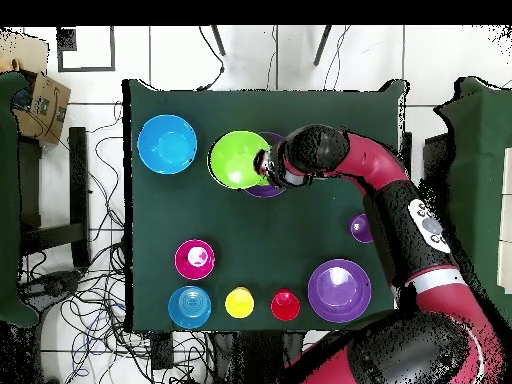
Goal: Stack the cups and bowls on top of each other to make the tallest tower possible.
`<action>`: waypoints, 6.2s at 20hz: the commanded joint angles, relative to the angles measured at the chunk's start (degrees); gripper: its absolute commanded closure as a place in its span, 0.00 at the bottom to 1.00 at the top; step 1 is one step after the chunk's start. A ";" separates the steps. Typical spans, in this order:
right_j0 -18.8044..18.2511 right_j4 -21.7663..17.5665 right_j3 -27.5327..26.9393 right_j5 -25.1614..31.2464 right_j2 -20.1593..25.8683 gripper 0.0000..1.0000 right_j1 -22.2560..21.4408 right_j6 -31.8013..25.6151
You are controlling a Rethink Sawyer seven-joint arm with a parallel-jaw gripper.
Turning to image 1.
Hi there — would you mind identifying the large green bowl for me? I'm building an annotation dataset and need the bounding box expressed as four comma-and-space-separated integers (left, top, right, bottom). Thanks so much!
206, 130, 273, 190

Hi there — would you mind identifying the large purple bowl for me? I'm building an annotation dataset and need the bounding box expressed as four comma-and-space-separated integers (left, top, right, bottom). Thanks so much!
242, 131, 288, 200
306, 258, 373, 324

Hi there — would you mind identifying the dark green tablecloth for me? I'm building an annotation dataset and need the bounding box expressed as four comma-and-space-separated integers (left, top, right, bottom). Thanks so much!
121, 78, 410, 334

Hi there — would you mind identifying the large blue bowl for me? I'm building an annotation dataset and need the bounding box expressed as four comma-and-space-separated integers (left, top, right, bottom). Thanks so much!
136, 114, 199, 176

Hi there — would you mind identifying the small red bowl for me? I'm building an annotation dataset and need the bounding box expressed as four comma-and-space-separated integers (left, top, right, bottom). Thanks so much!
174, 239, 217, 281

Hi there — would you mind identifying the purple cup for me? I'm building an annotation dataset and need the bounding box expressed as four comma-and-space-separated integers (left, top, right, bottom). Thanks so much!
347, 212, 375, 244

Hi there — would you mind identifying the black tripod leg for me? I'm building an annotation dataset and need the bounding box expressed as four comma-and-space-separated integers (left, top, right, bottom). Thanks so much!
210, 25, 227, 57
312, 25, 334, 67

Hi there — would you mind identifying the yellow cup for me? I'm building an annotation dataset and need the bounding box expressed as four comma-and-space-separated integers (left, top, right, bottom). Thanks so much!
224, 286, 256, 320

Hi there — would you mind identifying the red cup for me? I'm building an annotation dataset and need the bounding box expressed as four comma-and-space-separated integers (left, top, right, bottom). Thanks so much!
270, 288, 302, 322

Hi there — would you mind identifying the small blue bowl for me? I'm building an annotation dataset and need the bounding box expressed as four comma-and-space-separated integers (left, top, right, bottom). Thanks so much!
167, 285, 213, 330

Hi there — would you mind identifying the black power box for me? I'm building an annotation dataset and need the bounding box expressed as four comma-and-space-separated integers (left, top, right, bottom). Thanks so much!
150, 331, 174, 370

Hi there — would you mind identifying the brown cardboard box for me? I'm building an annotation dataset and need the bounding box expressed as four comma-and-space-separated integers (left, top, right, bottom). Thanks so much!
10, 71, 72, 146

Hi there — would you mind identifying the green clothed side table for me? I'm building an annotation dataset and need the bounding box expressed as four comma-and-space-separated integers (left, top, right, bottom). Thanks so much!
433, 76, 512, 336
0, 70, 41, 329

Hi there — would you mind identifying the dark grey equipment base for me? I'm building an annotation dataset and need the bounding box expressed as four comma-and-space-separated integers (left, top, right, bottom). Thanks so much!
21, 269, 83, 311

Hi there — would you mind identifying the black chair frame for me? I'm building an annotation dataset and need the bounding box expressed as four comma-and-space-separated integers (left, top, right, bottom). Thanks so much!
17, 126, 92, 269

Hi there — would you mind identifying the black square floor frame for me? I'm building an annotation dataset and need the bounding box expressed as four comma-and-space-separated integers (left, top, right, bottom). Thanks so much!
56, 26, 117, 73

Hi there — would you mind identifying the tangle of floor cables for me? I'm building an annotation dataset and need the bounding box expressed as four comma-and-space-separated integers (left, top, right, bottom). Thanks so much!
19, 99, 219, 384

